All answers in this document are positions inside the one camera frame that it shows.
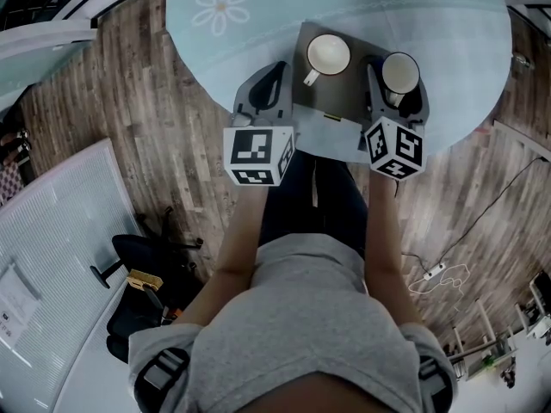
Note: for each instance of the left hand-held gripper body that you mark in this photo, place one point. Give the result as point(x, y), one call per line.
point(251, 155)

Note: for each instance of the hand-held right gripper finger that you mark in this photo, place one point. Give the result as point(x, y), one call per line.
point(416, 101)
point(375, 88)

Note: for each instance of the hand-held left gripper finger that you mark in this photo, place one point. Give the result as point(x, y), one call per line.
point(282, 88)
point(246, 90)

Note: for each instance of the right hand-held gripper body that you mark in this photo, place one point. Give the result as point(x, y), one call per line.
point(394, 149)

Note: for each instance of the white cup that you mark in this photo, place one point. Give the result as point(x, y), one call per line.
point(328, 55)
point(406, 73)

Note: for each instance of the dark grey tray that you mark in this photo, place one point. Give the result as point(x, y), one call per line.
point(336, 90)

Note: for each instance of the person's left forearm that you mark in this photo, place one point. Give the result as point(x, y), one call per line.
point(241, 235)

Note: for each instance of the person's right forearm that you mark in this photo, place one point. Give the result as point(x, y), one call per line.
point(383, 239)

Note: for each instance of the person's dark trousers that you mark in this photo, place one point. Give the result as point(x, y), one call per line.
point(297, 200)

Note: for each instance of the light blue daisy tablecloth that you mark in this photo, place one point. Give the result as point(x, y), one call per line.
point(267, 24)

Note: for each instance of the white baseboard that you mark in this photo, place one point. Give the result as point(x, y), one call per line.
point(523, 138)

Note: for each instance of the white power strip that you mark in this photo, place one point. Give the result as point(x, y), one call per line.
point(435, 271)

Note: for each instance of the person's grey shirt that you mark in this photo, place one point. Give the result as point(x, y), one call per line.
point(301, 316)

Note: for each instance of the black office chair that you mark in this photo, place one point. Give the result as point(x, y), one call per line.
point(129, 316)

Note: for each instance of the white ribbed panel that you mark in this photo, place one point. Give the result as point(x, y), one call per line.
point(60, 230)

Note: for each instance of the pale blue round table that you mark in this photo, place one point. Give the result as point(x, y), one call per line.
point(30, 58)

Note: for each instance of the white paper sheet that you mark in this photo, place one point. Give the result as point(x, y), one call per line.
point(17, 303)

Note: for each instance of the white frame rack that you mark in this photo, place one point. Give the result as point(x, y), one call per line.
point(486, 342)

